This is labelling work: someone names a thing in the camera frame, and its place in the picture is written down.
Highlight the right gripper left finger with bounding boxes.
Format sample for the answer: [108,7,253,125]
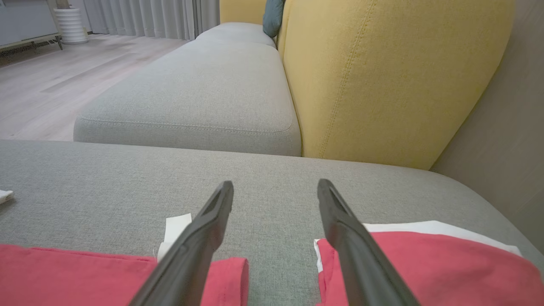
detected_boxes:
[129,181,234,306]

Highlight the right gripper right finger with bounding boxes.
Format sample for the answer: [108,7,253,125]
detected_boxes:
[317,178,421,306]

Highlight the red and white sports garment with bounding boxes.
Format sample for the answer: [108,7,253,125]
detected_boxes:
[0,189,544,306]

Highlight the large grey sofa seat cushion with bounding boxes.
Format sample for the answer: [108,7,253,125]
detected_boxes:
[0,139,544,306]

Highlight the yellow sofa backrest cushion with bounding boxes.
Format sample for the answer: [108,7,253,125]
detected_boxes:
[219,0,268,25]
[276,0,516,170]

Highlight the grey pleated curtain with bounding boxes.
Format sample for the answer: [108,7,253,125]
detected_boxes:
[68,0,220,41]

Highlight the teal throw pillow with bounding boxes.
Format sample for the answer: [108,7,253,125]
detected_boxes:
[262,0,286,38]

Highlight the white ribbed plant pot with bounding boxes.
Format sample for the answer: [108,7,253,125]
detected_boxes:
[54,6,88,45]

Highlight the grey cabinet with wooden base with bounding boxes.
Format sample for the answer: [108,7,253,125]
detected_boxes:
[0,0,63,54]

